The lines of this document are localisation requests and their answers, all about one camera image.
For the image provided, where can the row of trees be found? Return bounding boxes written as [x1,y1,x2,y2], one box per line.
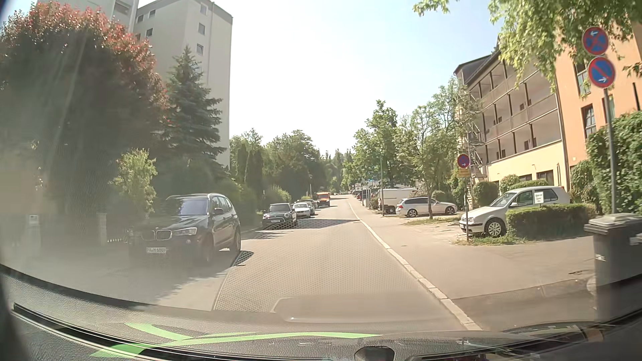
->
[228,128,352,211]
[341,78,477,219]

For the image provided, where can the dark small car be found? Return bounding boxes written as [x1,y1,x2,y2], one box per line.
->
[261,203,298,230]

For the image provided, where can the grey asphalt road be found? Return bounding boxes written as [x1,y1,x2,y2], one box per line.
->
[213,195,469,332]

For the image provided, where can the white van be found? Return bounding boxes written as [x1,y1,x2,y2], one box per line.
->
[377,188,418,215]

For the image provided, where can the silver estate car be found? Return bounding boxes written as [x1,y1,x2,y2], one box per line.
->
[395,197,458,218]

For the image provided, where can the dark SUV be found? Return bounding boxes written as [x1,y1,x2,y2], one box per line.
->
[126,193,242,265]

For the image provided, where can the round sign with yellow plate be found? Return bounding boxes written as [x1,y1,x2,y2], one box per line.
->
[456,153,472,242]

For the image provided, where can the dark conifer tree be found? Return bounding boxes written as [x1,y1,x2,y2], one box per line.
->
[153,46,227,199]

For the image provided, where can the grass verge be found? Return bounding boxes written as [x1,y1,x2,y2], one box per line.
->
[404,215,527,246]

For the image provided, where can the round green bushes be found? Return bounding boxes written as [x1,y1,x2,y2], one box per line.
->
[449,173,550,209]

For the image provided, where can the car's own bonnet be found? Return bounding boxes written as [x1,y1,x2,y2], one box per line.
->
[0,266,642,361]

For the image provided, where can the tall pale tower block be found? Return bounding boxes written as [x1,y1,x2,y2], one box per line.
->
[37,0,234,168]

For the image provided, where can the light green bush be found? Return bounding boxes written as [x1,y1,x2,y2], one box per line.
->
[111,148,158,216]

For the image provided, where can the white estate car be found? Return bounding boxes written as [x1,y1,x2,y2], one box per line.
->
[459,186,571,238]

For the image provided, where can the building with balconies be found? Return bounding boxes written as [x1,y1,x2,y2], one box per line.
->
[454,47,570,191]

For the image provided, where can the trimmed green hedge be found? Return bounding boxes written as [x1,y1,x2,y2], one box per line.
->
[506,203,598,240]

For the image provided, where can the red-leaved tree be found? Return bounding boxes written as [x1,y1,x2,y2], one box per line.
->
[0,1,169,221]

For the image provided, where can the overhanging green tree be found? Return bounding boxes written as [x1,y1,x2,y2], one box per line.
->
[413,0,642,93]

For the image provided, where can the orange building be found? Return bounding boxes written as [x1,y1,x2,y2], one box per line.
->
[554,22,642,176]

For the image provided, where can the two round no-parking signs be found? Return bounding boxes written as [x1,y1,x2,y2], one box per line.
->
[582,26,619,215]

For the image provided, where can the tall green bush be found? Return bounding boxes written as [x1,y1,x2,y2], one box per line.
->
[569,111,642,215]

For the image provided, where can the grey wheelie bin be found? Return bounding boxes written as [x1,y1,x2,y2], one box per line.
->
[584,213,642,322]

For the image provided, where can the lamp post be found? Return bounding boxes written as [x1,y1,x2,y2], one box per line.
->
[377,153,386,217]

